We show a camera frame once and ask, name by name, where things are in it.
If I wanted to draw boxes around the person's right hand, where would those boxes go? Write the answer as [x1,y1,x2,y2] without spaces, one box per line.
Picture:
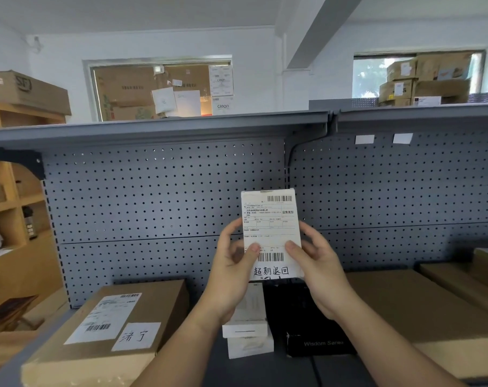
[285,220,359,321]

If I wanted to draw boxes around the person's left hand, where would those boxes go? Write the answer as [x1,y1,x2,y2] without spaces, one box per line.
[203,217,262,325]

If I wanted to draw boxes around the small white box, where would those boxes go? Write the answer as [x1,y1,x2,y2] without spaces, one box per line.
[222,282,269,339]
[227,334,275,360]
[240,188,305,282]

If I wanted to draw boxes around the black box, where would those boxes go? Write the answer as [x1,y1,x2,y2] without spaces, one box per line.
[264,279,357,358]

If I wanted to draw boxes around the brown labelled parcel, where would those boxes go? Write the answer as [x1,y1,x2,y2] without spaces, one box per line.
[21,279,190,387]

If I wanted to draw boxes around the grey metal pegboard shelf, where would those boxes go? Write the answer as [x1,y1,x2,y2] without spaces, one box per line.
[0,102,488,387]

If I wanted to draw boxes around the person's right forearm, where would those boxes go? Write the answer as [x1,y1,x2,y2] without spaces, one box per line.
[330,302,466,387]

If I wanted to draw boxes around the person's left forearm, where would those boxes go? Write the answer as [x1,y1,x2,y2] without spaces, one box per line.
[130,308,227,387]

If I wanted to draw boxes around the flattened cardboard sheets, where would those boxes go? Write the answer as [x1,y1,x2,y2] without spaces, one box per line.
[22,288,71,331]

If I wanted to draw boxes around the white printed carton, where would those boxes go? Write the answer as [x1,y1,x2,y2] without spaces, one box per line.
[208,64,235,97]
[211,95,236,116]

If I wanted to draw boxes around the white paper sheet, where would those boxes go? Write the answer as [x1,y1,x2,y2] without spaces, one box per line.
[165,90,202,118]
[151,87,178,116]

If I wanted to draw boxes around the black bottle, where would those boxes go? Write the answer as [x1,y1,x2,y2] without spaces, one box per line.
[22,207,39,240]

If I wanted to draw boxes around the cardboard boxes at window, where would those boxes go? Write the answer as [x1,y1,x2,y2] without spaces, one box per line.
[351,50,486,108]

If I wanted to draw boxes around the dark brown flat case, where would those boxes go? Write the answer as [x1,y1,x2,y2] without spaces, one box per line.
[0,295,39,331]

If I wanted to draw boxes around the cardboard-covered window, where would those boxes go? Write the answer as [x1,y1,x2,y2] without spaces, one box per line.
[82,56,233,122]

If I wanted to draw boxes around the wooden desk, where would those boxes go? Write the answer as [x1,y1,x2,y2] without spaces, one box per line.
[0,329,47,387]

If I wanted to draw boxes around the large printed cardboard carton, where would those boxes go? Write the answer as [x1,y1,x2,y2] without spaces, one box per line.
[0,70,72,116]

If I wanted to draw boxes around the wooden wall cabinet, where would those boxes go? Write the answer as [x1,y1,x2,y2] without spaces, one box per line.
[0,99,69,319]

